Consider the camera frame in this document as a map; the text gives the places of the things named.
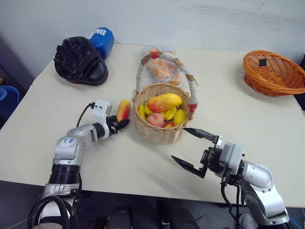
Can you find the grey rounded shape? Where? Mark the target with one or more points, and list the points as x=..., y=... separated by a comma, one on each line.
x=247, y=221

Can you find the black boxing focus mitt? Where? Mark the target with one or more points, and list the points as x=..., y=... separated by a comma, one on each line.
x=78, y=62

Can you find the orange wicker bowl basket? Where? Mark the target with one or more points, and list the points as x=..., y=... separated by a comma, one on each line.
x=274, y=76

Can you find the yellow oval mango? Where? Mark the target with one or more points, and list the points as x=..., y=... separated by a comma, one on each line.
x=180, y=117

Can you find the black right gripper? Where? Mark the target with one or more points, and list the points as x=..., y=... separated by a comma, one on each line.
x=213, y=159

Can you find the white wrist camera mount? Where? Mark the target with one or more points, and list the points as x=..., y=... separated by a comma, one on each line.
x=100, y=109
x=231, y=155

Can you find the pink peach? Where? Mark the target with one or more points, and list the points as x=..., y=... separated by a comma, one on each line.
x=155, y=119

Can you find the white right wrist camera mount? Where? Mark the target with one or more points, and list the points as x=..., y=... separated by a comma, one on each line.
x=231, y=155

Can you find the yellow star fruit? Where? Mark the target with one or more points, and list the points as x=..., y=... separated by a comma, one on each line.
x=169, y=114

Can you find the blue printed cylinder bag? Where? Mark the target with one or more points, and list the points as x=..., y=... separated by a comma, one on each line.
x=102, y=40

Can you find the dark rounded shape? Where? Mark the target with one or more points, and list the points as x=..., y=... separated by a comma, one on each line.
x=120, y=218
x=176, y=214

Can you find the small black square tag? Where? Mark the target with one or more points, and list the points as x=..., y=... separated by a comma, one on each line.
x=262, y=62

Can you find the small yellow banana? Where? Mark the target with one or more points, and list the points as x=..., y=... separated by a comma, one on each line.
x=142, y=112

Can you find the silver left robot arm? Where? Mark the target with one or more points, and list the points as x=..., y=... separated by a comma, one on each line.
x=71, y=143

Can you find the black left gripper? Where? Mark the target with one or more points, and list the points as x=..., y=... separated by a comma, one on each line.
x=111, y=127

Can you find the small red apple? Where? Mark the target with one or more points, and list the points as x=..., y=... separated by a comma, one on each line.
x=168, y=124

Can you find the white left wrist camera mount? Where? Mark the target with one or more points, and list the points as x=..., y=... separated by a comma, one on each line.
x=100, y=109

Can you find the clear bag of orange fruits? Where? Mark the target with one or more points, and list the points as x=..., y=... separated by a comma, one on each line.
x=162, y=68

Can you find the small red yellow mango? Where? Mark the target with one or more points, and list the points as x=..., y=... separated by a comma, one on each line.
x=123, y=109

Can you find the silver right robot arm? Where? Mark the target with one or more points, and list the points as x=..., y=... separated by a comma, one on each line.
x=262, y=181

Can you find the large red yellow mango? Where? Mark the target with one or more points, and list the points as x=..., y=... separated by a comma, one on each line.
x=164, y=101

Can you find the blue rolled mat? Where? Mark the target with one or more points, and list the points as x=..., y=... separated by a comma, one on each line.
x=7, y=100

